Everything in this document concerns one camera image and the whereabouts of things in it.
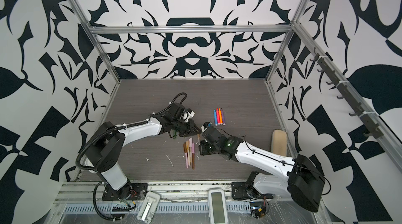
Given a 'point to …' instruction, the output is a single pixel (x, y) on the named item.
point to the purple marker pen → (223, 117)
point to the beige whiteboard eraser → (279, 142)
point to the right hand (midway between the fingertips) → (198, 147)
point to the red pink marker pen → (218, 119)
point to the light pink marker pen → (190, 146)
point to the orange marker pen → (220, 116)
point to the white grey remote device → (147, 210)
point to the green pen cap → (175, 136)
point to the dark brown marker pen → (185, 150)
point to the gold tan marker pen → (188, 149)
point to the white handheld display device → (217, 207)
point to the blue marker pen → (215, 117)
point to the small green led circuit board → (257, 210)
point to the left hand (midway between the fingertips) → (203, 130)
